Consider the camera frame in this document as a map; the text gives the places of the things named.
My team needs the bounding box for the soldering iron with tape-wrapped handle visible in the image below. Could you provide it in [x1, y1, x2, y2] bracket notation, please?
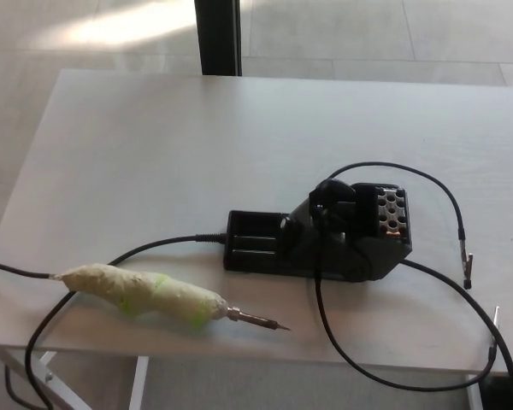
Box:
[53, 263, 292, 333]

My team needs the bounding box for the black soldering station base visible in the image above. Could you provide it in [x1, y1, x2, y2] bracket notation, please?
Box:
[222, 181, 413, 284]

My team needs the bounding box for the black vertical pillar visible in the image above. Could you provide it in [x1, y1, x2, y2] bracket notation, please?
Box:
[194, 0, 243, 78]

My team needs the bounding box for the white metal table leg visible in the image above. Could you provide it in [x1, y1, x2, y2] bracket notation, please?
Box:
[465, 374, 483, 410]
[127, 356, 150, 410]

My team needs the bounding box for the white slanted table brace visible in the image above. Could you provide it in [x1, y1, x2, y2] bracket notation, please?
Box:
[0, 345, 87, 410]

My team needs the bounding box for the black soldering iron cable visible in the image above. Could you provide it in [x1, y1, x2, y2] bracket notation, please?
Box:
[0, 232, 227, 410]

